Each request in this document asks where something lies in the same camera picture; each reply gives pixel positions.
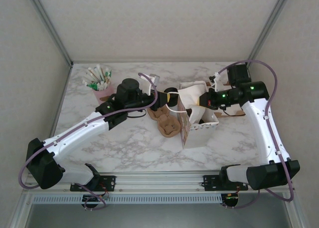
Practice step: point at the single white napkin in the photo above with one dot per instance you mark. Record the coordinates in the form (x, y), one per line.
(192, 93)

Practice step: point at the brown pulp cup carrier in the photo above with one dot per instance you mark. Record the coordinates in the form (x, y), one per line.
(169, 128)

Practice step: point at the white patterned paper gift bag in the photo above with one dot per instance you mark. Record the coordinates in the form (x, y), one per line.
(199, 137)

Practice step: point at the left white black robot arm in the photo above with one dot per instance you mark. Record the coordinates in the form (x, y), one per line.
(42, 168)

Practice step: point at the stack of black lids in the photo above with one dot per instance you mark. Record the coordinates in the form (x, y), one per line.
(173, 90)

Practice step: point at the pink stick holder cup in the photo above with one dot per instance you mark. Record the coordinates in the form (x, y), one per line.
(104, 93)

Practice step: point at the green white stick packet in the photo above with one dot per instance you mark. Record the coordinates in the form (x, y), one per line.
(90, 84)
(108, 74)

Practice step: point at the white paper stick packet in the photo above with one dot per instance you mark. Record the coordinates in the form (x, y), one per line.
(92, 73)
(99, 72)
(101, 85)

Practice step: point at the brown cardboard tray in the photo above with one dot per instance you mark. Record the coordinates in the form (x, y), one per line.
(236, 113)

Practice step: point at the black controller board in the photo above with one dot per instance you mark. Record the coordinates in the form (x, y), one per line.
(91, 199)
(231, 200)

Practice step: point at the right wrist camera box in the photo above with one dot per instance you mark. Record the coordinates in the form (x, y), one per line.
(216, 83)

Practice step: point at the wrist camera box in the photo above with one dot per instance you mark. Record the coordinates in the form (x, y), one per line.
(216, 83)
(154, 79)

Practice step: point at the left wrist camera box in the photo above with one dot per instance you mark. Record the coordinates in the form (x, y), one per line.
(154, 79)

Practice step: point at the thin aluminium rear rail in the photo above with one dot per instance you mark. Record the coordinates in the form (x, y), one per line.
(159, 62)

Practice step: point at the right aluminium frame post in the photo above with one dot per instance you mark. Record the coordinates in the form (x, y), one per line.
(268, 26)

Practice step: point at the aluminium frame post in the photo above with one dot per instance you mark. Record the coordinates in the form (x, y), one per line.
(268, 26)
(49, 26)

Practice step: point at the left aluminium side rail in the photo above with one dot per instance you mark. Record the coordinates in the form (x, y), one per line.
(57, 113)

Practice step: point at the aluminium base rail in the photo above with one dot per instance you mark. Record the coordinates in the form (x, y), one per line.
(159, 181)

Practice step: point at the right black mount plate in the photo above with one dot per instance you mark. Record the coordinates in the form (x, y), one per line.
(211, 183)

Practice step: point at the black mount plate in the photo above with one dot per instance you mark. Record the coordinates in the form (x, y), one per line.
(109, 181)
(211, 183)

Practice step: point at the left black mount plate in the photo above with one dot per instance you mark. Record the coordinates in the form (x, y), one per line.
(109, 181)

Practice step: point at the left aluminium frame post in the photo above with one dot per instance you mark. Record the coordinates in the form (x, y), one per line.
(49, 26)

